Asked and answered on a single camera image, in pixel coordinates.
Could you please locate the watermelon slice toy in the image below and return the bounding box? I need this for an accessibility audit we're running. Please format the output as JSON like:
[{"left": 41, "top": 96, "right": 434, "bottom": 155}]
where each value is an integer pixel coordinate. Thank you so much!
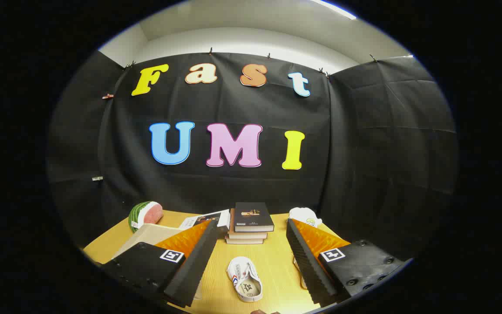
[{"left": 128, "top": 201, "right": 163, "bottom": 233}]

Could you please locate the white canvas shoe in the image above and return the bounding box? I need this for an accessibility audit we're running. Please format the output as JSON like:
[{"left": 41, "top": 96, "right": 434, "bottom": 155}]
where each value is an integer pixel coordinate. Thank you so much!
[
  {"left": 227, "top": 256, "right": 263, "bottom": 303},
  {"left": 292, "top": 256, "right": 308, "bottom": 290}
]

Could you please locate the beige fabric storage box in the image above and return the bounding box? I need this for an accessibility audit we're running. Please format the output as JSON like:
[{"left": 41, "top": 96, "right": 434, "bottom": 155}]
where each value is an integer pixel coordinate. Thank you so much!
[{"left": 111, "top": 223, "right": 185, "bottom": 261}]

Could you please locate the white plush toy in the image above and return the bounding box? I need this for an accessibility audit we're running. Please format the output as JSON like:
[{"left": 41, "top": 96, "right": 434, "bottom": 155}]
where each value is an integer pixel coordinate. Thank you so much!
[{"left": 288, "top": 207, "right": 322, "bottom": 228}]

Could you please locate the white portrait cover book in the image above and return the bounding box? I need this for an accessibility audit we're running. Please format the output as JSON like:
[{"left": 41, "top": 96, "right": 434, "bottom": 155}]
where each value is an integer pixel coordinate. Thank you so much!
[{"left": 178, "top": 209, "right": 231, "bottom": 232}]

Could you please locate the brown hardcover book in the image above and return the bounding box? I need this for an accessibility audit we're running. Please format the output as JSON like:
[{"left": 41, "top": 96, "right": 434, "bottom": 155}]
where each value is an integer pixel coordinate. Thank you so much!
[
  {"left": 225, "top": 235, "right": 265, "bottom": 245},
  {"left": 228, "top": 208, "right": 269, "bottom": 240}
]

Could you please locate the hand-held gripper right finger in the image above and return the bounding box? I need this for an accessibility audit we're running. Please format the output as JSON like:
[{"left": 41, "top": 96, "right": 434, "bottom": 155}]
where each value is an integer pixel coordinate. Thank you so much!
[{"left": 286, "top": 218, "right": 410, "bottom": 308}]

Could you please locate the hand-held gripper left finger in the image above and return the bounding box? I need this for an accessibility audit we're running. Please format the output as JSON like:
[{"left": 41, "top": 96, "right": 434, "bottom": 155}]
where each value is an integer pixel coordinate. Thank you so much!
[{"left": 100, "top": 219, "right": 222, "bottom": 308}]

